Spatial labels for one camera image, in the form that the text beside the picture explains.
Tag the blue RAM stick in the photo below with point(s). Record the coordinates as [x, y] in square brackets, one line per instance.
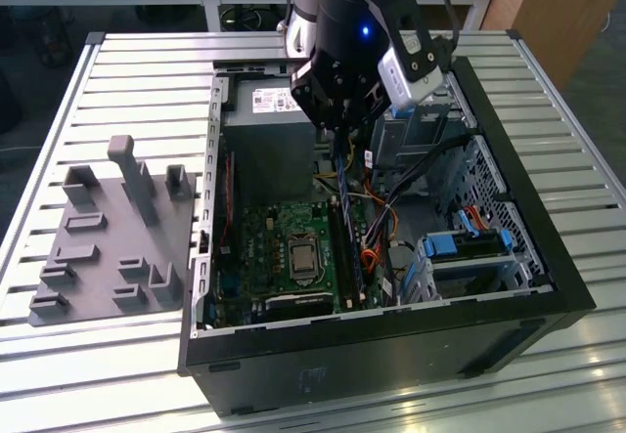
[342, 174]

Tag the black RAM slot white clips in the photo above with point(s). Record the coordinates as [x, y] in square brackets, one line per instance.
[345, 257]

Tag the metal optical drive bay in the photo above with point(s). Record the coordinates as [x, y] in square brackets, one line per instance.
[406, 135]

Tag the grey power supply unit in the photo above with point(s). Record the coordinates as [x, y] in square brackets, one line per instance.
[269, 159]

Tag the green motherboard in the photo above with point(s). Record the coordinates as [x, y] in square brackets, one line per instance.
[320, 230]

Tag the wooden cabinet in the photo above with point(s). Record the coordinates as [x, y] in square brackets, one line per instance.
[562, 12]

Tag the silver CPU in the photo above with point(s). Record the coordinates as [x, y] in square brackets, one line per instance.
[303, 259]

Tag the hard disk in blue carrier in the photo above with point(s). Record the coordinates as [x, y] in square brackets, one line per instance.
[440, 247]

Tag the graphics card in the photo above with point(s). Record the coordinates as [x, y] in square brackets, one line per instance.
[298, 303]

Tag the metal disk cage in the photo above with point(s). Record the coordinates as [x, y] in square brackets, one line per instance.
[489, 276]

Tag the grey parts rack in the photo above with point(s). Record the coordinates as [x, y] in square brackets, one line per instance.
[112, 257]

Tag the black PC case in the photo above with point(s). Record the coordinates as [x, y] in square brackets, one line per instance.
[342, 359]

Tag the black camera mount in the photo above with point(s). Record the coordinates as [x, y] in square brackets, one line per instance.
[406, 17]

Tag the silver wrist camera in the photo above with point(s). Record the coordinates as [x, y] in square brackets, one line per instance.
[401, 81]

